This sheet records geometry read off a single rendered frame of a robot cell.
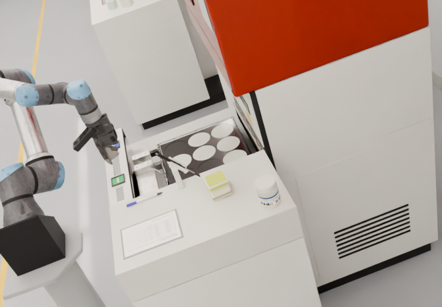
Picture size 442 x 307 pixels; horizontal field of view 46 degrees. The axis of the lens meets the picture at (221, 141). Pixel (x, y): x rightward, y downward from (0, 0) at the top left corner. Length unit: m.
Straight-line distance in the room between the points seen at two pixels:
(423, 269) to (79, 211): 2.24
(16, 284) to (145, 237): 0.60
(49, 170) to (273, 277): 0.97
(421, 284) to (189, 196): 1.28
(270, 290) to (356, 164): 0.63
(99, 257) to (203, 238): 1.67
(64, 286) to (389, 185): 1.42
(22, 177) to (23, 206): 0.11
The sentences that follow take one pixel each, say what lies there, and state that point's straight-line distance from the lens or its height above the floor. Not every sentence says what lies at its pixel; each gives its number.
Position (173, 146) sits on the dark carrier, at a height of 0.90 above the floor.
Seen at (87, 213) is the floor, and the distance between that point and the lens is 3.68.
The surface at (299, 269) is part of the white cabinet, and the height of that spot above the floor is 0.67.
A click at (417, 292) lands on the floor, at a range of 2.67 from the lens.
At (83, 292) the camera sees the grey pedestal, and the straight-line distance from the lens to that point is 2.32.
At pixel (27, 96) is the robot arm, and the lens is 1.89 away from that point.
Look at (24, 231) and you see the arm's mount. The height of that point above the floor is 1.01.
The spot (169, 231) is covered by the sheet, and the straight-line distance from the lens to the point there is 1.79.
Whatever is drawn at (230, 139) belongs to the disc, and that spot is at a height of 0.90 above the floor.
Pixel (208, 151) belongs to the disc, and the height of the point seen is 0.90.
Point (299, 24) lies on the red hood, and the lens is 1.80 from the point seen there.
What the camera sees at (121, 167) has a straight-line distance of 2.19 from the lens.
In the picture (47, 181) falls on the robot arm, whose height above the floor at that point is 1.05.
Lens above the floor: 2.16
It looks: 35 degrees down
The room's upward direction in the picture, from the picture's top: 19 degrees counter-clockwise
